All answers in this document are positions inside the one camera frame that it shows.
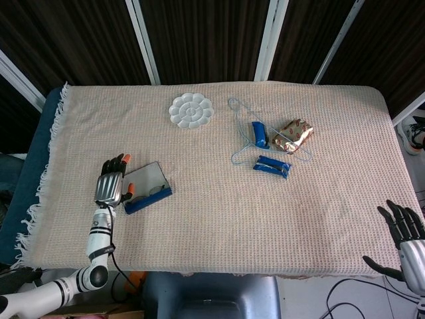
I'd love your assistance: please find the long blue snack packet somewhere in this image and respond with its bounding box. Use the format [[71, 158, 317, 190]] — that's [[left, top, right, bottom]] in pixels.
[[252, 155, 293, 181]]

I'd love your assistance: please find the white orange sneaker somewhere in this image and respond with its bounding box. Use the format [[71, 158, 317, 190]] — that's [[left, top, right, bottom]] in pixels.
[[400, 116, 425, 156]]

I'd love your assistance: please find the orange object under table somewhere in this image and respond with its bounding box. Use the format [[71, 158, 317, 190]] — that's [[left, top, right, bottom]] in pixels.
[[124, 271, 147, 296]]

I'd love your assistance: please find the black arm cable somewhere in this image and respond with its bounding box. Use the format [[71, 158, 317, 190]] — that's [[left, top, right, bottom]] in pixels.
[[105, 204, 139, 290]]

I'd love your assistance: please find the dark blue table pad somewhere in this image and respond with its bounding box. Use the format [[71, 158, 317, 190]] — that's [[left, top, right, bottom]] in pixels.
[[0, 86, 66, 266]]

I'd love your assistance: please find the white flower paint palette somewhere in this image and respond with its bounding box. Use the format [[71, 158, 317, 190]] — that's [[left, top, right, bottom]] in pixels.
[[168, 92, 214, 130]]

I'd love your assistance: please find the white frame post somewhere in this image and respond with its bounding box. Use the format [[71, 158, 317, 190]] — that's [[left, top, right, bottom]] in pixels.
[[125, 0, 161, 86], [391, 89, 425, 127], [0, 49, 46, 104], [312, 0, 365, 84], [254, 0, 289, 82]]

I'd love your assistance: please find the blue glasses case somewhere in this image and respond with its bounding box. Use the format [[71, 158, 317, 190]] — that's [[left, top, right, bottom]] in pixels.
[[122, 161, 173, 216]]

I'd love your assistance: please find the short blue snack packet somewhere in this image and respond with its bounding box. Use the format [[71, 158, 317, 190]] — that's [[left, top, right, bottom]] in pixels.
[[250, 120, 270, 149]]

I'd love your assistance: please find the light blue wire hanger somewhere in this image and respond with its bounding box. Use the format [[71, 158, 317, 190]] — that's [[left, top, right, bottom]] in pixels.
[[227, 97, 313, 166]]

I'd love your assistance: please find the black floor cable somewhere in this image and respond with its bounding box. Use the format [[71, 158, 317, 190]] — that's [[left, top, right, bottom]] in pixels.
[[326, 278, 425, 319]]

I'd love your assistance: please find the gold foil snack packet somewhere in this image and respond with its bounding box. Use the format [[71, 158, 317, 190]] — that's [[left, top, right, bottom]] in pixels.
[[271, 118, 315, 156]]

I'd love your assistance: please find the grey blue plastic chair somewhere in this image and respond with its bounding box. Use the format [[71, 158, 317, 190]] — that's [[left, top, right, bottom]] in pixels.
[[141, 272, 283, 319]]

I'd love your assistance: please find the beige waffle fringed cloth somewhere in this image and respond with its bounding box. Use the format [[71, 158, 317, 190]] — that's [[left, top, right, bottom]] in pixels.
[[9, 81, 424, 278]]

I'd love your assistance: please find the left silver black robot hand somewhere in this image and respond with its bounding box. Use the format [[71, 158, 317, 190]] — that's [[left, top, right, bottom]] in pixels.
[[94, 153, 135, 209]]

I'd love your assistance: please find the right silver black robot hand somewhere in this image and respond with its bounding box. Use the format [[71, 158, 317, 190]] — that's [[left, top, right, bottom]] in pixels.
[[362, 199, 425, 296]]

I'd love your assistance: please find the brown cardboard box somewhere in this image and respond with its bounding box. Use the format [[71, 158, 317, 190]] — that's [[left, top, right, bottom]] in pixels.
[[42, 304, 145, 319]]

